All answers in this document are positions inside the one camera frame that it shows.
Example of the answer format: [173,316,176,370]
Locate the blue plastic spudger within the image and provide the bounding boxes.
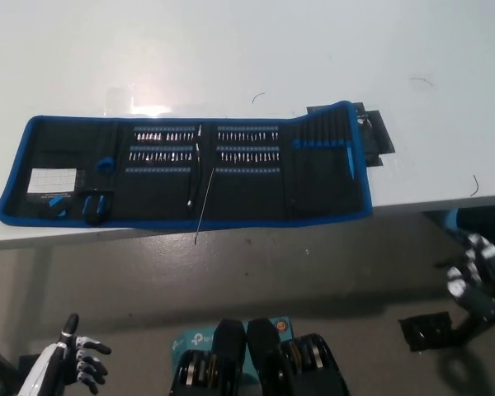
[346,144,357,181]

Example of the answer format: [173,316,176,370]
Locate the white grid card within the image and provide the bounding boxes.
[27,167,76,194]

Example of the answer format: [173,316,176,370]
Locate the blue triangular picks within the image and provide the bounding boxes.
[48,196,70,219]

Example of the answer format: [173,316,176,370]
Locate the blue strip of screwdriver bits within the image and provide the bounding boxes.
[134,125,196,141]
[214,167,281,173]
[130,144,193,162]
[216,144,281,162]
[217,125,281,141]

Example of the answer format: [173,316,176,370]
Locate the black tool row blue collars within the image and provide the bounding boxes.
[292,111,347,150]

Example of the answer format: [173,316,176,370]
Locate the blue object under table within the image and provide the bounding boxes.
[435,209,463,232]

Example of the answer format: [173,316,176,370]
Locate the thin metal wire rod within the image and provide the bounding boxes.
[193,167,215,245]

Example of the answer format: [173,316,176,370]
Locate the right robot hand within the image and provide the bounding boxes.
[445,233,495,331]

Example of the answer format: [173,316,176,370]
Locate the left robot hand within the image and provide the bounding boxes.
[16,313,112,396]

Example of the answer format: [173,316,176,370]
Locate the teal tp-link box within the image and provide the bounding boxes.
[171,316,292,380]

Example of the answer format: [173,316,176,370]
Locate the blue-handled small tool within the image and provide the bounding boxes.
[82,193,107,226]

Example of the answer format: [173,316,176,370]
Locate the black tape patch on table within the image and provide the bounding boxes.
[306,101,397,168]

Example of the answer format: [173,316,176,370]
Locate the black flexible extension shaft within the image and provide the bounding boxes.
[186,142,202,207]

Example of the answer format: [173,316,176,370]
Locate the blue-edged black toolkit roll case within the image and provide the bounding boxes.
[0,99,374,231]

